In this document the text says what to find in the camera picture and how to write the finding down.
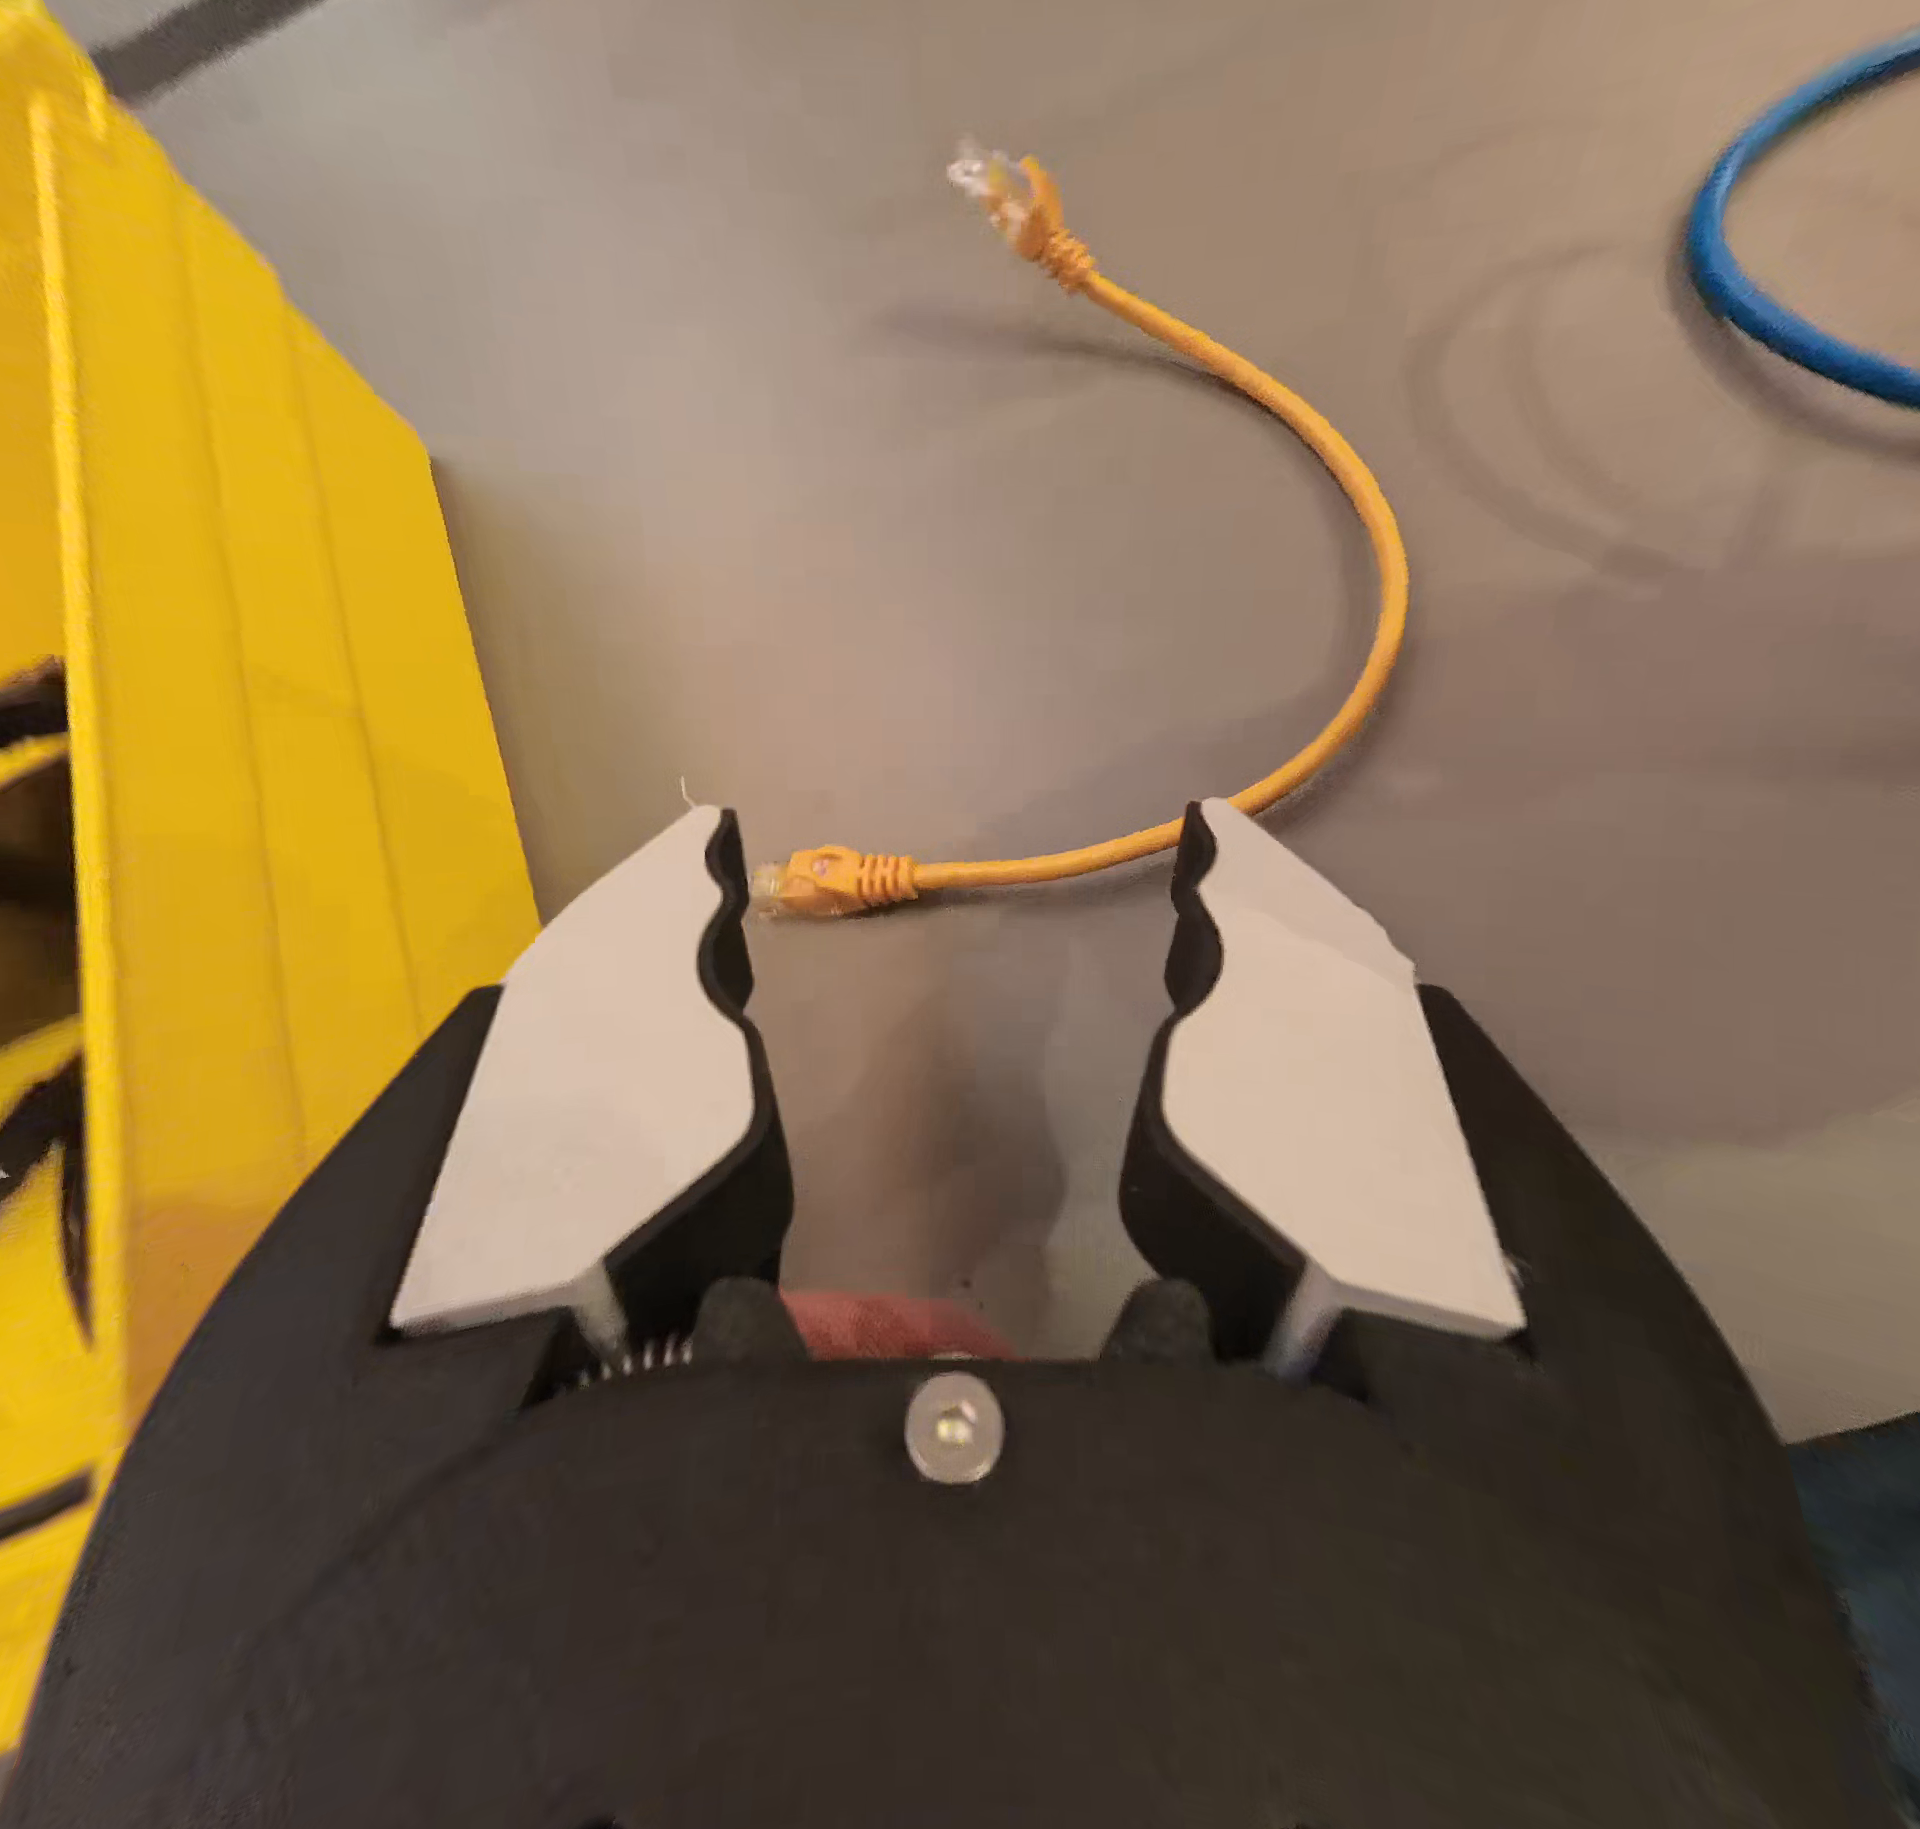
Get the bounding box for yellow ethernet cable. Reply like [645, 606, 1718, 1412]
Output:
[749, 137, 1415, 924]

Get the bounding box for black tape strip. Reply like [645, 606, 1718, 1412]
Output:
[90, 0, 485, 97]

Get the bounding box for yellow plastic bin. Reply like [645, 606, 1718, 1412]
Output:
[0, 0, 548, 1757]

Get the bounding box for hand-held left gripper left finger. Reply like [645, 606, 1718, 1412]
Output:
[390, 804, 797, 1373]

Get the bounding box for person's blue jeans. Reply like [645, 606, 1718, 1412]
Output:
[1794, 1424, 1920, 1829]

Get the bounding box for blue ethernet cable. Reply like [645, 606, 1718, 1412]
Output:
[1678, 25, 1920, 404]

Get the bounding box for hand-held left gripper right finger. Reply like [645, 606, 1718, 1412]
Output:
[1122, 798, 1528, 1374]

